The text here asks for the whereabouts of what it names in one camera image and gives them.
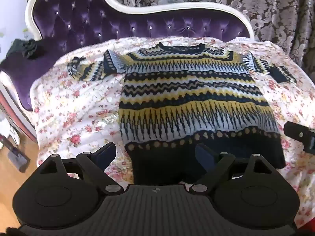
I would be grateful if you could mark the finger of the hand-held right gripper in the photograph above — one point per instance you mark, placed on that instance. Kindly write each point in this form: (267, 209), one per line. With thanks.
(296, 131)

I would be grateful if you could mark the red cloth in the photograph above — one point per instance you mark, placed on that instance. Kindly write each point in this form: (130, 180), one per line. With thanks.
(308, 227)

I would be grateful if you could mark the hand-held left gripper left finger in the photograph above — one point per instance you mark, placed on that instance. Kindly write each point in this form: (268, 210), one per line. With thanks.
(106, 154)

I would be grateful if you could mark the black cloth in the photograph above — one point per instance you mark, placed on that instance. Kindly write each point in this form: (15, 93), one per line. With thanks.
(27, 48)

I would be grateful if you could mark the yellow black patterned knit sweater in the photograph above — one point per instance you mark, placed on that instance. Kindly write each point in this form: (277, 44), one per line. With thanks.
(187, 98)

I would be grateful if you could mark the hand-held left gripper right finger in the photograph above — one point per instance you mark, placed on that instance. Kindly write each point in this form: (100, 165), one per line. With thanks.
(203, 156)

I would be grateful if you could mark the purple tufted velvet sofa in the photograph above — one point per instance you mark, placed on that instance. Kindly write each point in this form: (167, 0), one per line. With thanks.
(73, 17)

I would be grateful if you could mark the floral quilted blanket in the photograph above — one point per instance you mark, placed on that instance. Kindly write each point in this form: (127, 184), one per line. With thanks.
(73, 118)

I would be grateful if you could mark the grey damask curtain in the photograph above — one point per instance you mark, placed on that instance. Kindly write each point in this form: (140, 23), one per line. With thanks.
(270, 9)

